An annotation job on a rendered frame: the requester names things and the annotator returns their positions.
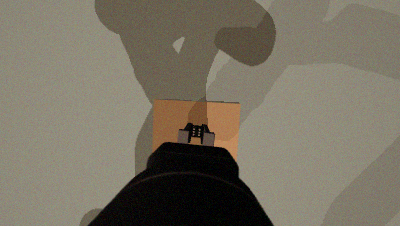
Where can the orange square mat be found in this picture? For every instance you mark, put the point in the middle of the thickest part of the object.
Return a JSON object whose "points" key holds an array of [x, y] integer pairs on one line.
{"points": [[221, 118]]}

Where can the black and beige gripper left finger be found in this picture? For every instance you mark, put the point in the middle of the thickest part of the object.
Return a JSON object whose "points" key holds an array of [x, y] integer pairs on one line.
{"points": [[184, 135]]}

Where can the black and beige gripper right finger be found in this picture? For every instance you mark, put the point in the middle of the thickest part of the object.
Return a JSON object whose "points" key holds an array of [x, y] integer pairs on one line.
{"points": [[207, 137]]}

